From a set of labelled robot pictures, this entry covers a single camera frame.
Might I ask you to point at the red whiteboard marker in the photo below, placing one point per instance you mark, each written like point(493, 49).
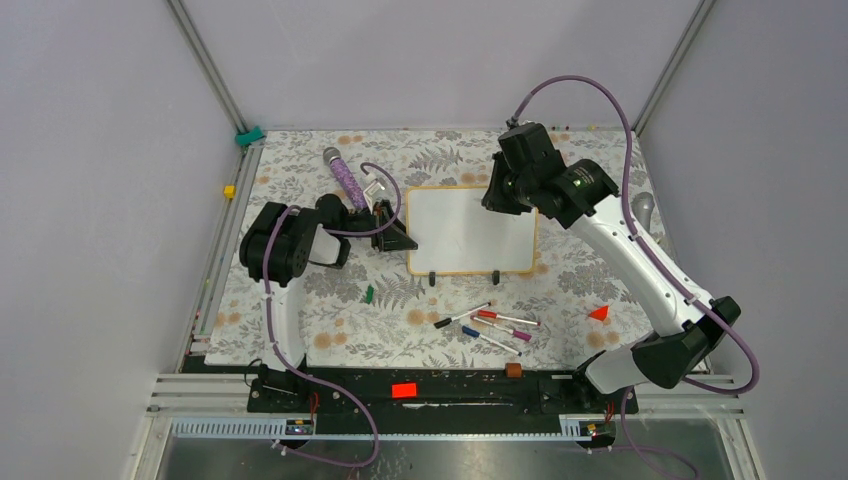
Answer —
point(496, 316)

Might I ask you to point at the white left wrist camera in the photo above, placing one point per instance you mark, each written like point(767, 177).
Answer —
point(373, 189)

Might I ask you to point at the magenta whiteboard marker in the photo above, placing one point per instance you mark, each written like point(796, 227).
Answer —
point(509, 330)

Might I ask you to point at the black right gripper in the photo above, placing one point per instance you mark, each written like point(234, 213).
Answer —
point(493, 199)

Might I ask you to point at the blue whiteboard marker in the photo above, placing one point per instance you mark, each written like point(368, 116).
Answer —
point(486, 339)

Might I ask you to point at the red triangular block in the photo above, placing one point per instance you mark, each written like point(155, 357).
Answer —
point(601, 314)

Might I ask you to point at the cable duct rail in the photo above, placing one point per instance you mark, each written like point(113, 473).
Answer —
point(333, 427)

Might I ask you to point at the black whiteboard marker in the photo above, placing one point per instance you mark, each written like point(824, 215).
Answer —
point(448, 320)

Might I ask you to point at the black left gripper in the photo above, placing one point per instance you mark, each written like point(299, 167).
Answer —
point(395, 236)

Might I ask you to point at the teal corner clamp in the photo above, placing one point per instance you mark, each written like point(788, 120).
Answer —
point(247, 138)

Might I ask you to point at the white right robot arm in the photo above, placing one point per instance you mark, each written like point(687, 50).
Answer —
point(687, 321)

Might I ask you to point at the purple glitter toy microphone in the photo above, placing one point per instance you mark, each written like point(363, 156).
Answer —
point(344, 176)

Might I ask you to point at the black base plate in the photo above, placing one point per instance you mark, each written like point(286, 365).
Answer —
point(363, 394)

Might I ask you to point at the yellow framed whiteboard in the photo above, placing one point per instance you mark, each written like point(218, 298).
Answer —
point(456, 235)

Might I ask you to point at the silver toy microphone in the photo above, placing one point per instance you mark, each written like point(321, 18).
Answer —
point(642, 207)

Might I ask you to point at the orange cylinder block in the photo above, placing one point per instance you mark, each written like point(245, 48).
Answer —
point(513, 370)

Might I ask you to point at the red tape patch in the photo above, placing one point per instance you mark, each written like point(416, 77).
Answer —
point(404, 390)

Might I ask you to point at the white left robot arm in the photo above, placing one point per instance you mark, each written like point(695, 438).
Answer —
point(283, 241)

